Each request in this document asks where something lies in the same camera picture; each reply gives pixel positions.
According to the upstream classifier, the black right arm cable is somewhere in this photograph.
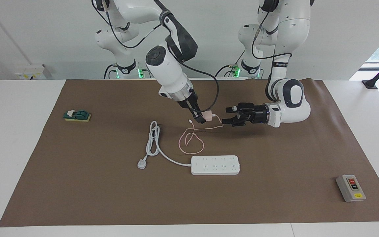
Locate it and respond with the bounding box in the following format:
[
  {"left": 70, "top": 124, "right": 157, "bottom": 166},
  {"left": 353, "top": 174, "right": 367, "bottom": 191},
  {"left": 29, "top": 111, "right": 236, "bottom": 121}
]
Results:
[{"left": 92, "top": 0, "right": 219, "bottom": 112}]

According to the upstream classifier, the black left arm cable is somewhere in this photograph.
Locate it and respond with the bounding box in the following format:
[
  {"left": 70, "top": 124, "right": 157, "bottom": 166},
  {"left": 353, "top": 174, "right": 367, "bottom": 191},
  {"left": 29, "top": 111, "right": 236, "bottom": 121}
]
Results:
[{"left": 251, "top": 0, "right": 292, "bottom": 81}]

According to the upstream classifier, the brown table mat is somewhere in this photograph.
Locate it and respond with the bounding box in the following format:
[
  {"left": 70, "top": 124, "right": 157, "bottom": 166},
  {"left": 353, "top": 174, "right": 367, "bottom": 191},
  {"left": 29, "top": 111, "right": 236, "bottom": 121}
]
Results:
[{"left": 0, "top": 78, "right": 379, "bottom": 227}]

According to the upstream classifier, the grey on-off switch box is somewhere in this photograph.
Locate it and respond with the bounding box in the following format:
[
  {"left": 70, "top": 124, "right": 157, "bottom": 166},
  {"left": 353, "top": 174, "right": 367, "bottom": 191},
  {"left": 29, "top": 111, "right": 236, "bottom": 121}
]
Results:
[{"left": 336, "top": 174, "right": 366, "bottom": 202}]

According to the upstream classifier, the pink charging cable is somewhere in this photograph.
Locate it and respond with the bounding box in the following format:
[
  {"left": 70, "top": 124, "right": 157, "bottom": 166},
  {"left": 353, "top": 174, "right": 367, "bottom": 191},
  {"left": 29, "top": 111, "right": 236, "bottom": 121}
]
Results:
[{"left": 178, "top": 114, "right": 225, "bottom": 155}]

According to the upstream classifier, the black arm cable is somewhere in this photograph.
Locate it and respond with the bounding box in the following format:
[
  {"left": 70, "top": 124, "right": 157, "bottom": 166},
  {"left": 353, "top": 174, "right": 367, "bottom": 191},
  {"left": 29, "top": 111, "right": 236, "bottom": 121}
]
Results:
[
  {"left": 251, "top": 0, "right": 292, "bottom": 81},
  {"left": 92, "top": 0, "right": 219, "bottom": 112}
]

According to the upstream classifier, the white power strip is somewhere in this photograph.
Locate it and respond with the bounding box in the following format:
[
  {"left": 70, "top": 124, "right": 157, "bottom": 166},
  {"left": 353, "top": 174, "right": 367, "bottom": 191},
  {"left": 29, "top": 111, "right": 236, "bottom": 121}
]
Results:
[{"left": 191, "top": 155, "right": 241, "bottom": 175}]

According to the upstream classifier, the white wall socket box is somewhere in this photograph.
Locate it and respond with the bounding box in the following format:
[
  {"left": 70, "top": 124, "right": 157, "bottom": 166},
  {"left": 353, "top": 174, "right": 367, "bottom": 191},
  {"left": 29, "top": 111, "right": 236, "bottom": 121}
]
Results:
[{"left": 14, "top": 64, "right": 47, "bottom": 80}]

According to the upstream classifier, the black base power cable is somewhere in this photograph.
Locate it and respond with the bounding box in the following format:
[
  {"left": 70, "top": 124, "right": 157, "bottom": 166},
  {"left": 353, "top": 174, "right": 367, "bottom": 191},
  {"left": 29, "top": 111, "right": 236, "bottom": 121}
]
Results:
[
  {"left": 214, "top": 63, "right": 242, "bottom": 78},
  {"left": 104, "top": 64, "right": 119, "bottom": 79}
]

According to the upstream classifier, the green knife switch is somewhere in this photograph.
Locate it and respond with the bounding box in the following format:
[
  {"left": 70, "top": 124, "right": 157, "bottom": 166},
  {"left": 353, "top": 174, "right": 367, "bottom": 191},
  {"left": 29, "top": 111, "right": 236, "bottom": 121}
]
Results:
[{"left": 63, "top": 109, "right": 91, "bottom": 122}]

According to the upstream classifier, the white power cord with plug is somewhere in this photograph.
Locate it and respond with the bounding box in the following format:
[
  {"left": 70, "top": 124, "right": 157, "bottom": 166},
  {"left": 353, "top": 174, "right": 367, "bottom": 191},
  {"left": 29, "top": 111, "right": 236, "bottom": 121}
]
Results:
[{"left": 137, "top": 120, "right": 192, "bottom": 170}]

